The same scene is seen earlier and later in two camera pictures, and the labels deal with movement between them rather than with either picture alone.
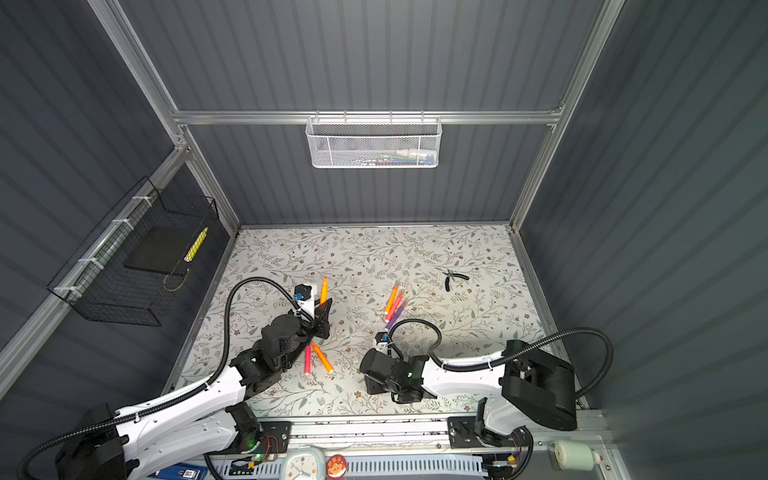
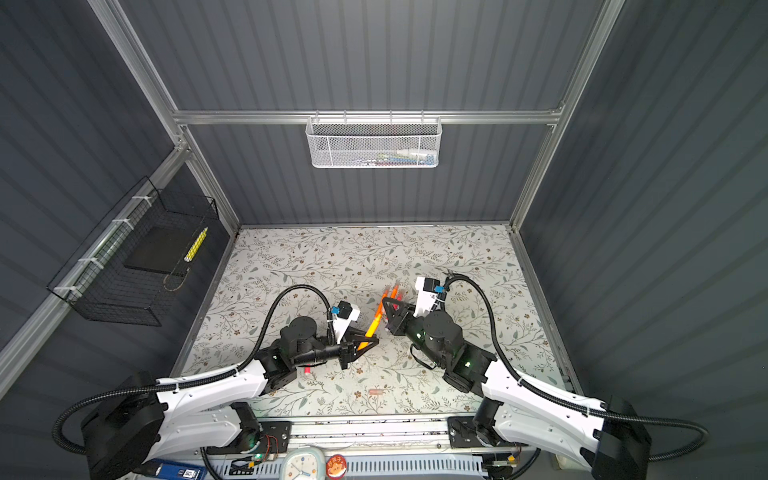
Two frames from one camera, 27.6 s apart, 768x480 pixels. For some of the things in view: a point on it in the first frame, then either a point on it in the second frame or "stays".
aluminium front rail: [542, 428] stays
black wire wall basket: [127, 271] stays
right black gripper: [370, 385] to [398, 320]
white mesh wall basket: [374, 142] stays
